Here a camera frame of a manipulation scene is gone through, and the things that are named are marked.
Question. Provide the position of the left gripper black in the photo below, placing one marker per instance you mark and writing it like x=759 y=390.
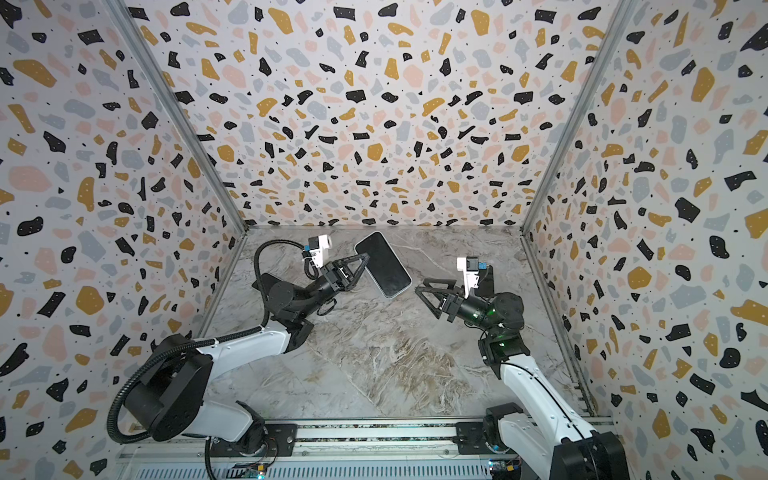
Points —
x=334 y=279

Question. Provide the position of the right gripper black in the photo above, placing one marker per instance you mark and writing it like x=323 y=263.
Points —
x=447 y=301

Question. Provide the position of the light green phone case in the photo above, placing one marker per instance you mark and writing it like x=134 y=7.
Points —
x=384 y=267

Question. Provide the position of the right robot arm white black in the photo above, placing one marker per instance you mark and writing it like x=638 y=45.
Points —
x=541 y=428

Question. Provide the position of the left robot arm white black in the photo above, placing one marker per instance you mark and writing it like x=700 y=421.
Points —
x=166 y=396

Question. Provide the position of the black phone right side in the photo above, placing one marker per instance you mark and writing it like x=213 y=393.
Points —
x=485 y=287

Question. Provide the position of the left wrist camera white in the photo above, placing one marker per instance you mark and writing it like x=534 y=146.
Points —
x=317 y=250

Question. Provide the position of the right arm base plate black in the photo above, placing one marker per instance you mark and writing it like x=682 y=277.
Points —
x=471 y=439

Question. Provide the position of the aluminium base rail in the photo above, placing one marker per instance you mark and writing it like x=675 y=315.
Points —
x=337 y=441

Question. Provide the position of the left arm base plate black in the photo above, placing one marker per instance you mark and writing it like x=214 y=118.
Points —
x=274 y=440

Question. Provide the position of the white ribbed cable tray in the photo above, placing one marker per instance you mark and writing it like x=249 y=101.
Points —
x=421 y=469

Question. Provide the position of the right corner aluminium post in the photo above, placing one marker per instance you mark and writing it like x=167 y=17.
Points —
x=616 y=26

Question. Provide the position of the corner aluminium post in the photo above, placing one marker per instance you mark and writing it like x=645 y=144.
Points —
x=616 y=26
x=122 y=19

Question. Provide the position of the left corner aluminium post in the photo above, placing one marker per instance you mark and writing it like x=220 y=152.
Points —
x=122 y=19

